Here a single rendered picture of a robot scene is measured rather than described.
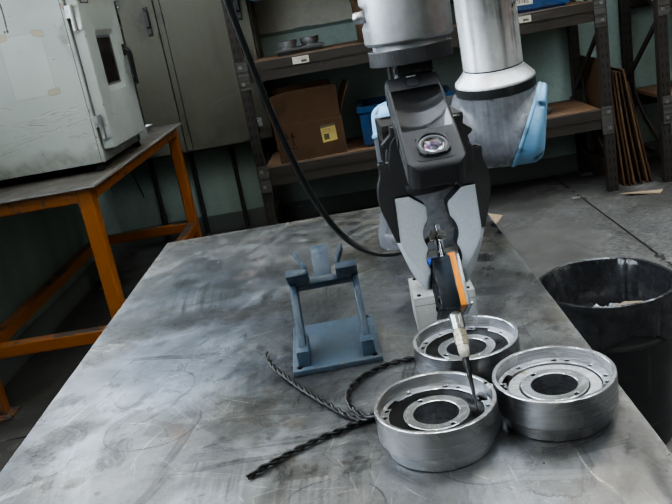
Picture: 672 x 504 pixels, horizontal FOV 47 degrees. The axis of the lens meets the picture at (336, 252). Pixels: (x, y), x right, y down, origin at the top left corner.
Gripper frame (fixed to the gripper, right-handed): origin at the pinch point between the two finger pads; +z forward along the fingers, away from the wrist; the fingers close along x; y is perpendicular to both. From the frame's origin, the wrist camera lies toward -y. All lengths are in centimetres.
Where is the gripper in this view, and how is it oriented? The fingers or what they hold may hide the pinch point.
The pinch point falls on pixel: (446, 274)
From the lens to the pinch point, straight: 69.0
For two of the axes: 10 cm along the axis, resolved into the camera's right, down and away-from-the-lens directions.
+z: 1.8, 9.4, 3.0
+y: -0.5, -2.9, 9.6
